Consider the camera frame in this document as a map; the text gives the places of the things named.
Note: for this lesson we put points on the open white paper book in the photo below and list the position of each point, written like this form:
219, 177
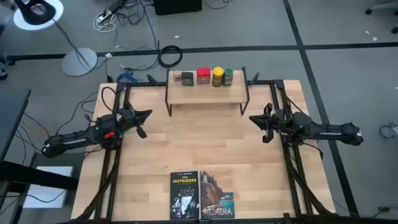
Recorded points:
184, 193

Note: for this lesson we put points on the white box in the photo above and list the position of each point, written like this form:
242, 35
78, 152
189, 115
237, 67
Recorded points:
46, 199

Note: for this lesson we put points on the grey caster wheel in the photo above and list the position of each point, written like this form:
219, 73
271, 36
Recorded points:
387, 131

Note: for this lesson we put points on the white power strip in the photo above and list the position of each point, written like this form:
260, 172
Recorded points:
104, 16

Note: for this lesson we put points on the small clear spice jar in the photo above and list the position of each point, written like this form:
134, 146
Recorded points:
177, 76

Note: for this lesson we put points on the red spice tin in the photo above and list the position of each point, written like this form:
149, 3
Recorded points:
203, 76

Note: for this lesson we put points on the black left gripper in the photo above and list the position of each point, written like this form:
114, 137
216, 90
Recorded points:
129, 118

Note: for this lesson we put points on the green lid oregano jar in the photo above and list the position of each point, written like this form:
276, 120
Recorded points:
228, 77

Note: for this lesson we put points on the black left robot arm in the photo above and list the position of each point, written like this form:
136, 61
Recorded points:
74, 141

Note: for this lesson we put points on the black desk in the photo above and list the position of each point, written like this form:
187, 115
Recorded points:
9, 118

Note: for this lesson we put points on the Acadia lighthouse cover book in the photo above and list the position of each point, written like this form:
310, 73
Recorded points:
214, 193

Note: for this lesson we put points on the yellow lid seasoning jar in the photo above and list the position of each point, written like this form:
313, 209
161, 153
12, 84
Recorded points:
218, 76

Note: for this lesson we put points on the floor lamp with round base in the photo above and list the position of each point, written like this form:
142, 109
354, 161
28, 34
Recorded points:
79, 61

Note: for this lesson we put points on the wooden shelf with black frame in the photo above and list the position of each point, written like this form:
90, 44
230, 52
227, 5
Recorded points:
205, 93

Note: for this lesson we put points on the black spice tin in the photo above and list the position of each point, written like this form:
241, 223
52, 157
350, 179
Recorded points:
187, 79

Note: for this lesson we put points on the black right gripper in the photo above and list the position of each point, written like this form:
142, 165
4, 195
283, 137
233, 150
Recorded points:
280, 121

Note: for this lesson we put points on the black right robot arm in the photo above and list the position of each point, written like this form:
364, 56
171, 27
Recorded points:
329, 133

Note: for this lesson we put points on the office chair base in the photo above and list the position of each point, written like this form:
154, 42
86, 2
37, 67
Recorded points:
368, 11

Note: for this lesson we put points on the black box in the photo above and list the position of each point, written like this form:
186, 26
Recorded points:
177, 6

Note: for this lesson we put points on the black desk beam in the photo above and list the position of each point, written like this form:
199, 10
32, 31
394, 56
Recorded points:
31, 175

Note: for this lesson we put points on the red plastic clip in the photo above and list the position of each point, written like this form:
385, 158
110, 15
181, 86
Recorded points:
109, 135

